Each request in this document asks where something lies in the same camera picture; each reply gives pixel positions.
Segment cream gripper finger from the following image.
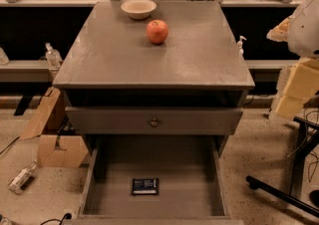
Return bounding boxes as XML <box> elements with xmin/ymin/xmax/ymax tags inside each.
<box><xmin>270</xmin><ymin>58</ymin><xmax>319</xmax><ymax>119</ymax></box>
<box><xmin>266</xmin><ymin>17</ymin><xmax>290</xmax><ymax>42</ymax></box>

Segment dark blue rxbar wrapper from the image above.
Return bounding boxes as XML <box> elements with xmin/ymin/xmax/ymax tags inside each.
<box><xmin>132</xmin><ymin>178</ymin><xmax>159</xmax><ymax>195</ymax></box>

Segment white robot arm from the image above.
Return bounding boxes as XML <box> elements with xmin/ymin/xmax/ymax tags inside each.
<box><xmin>267</xmin><ymin>0</ymin><xmax>319</xmax><ymax>119</ymax></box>

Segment black robot base legs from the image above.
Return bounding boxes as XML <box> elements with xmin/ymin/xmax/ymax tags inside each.
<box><xmin>246</xmin><ymin>116</ymin><xmax>319</xmax><ymax>217</ymax></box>

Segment grey wooden drawer cabinet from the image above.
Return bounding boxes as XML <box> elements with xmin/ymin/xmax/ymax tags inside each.
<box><xmin>52</xmin><ymin>0</ymin><xmax>256</xmax><ymax>225</ymax></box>

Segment brass drawer knob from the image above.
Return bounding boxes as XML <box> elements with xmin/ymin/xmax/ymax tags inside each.
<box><xmin>150</xmin><ymin>118</ymin><xmax>160</xmax><ymax>127</ymax></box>

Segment open grey middle drawer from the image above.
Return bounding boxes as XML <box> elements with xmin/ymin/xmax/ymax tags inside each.
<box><xmin>63</xmin><ymin>135</ymin><xmax>244</xmax><ymax>225</ymax></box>

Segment closed grey top drawer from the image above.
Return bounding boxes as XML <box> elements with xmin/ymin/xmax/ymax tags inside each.
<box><xmin>66</xmin><ymin>107</ymin><xmax>242</xmax><ymax>135</ymax></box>

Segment white pump dispenser bottle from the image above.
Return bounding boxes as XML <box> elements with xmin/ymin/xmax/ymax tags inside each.
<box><xmin>237</xmin><ymin>36</ymin><xmax>247</xmax><ymax>56</ymax></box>

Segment red apple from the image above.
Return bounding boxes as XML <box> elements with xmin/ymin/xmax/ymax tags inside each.
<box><xmin>147</xmin><ymin>20</ymin><xmax>168</xmax><ymax>45</ymax></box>

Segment white ceramic bowl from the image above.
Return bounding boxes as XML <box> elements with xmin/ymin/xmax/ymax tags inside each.
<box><xmin>121</xmin><ymin>0</ymin><xmax>157</xmax><ymax>20</ymax></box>

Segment clear bottle on shelf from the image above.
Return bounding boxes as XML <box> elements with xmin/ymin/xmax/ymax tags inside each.
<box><xmin>45</xmin><ymin>43</ymin><xmax>63</xmax><ymax>69</ymax></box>

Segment brown cardboard box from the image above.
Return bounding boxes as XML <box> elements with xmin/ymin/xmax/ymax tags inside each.
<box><xmin>20</xmin><ymin>88</ymin><xmax>89</xmax><ymax>168</ymax></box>

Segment clear plastic bottle on floor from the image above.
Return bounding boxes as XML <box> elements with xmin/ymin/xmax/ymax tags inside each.
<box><xmin>8</xmin><ymin>161</ymin><xmax>37</xmax><ymax>194</ymax></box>

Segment black floor cable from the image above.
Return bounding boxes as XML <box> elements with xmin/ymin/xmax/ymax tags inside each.
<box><xmin>39</xmin><ymin>212</ymin><xmax>73</xmax><ymax>225</ymax></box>

